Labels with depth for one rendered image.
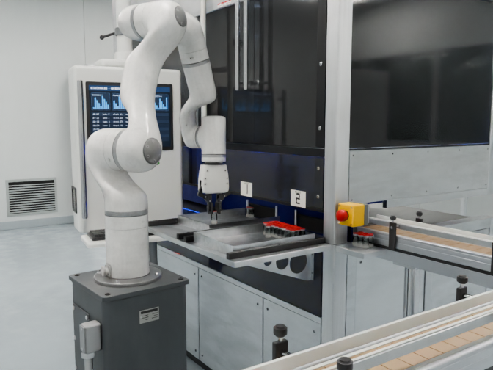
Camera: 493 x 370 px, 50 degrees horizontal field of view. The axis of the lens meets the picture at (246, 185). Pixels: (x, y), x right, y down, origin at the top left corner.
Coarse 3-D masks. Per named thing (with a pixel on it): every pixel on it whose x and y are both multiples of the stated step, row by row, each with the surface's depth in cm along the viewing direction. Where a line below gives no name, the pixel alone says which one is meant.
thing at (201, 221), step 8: (240, 208) 236; (184, 216) 221; (192, 216) 223; (200, 216) 225; (208, 216) 227; (224, 216) 232; (232, 216) 234; (240, 216) 235; (184, 224) 215; (192, 224) 209; (200, 224) 203; (208, 224) 217; (216, 224) 200; (224, 224) 202; (232, 224) 204; (240, 224) 206
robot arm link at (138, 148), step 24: (168, 0) 146; (144, 24) 147; (168, 24) 143; (144, 48) 144; (168, 48) 148; (144, 72) 144; (120, 96) 146; (144, 96) 144; (144, 120) 140; (120, 144) 138; (144, 144) 137; (120, 168) 142; (144, 168) 140
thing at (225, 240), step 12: (228, 228) 193; (240, 228) 196; (252, 228) 199; (204, 240) 179; (216, 240) 172; (228, 240) 187; (240, 240) 187; (252, 240) 187; (264, 240) 187; (276, 240) 173; (288, 240) 176; (300, 240) 179; (228, 252) 166
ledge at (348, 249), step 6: (336, 246) 179; (342, 246) 179; (348, 246) 179; (354, 246) 179; (342, 252) 177; (348, 252) 174; (354, 252) 172; (360, 252) 171; (366, 252) 171; (372, 252) 171; (378, 252) 173; (384, 252) 174; (366, 258) 170
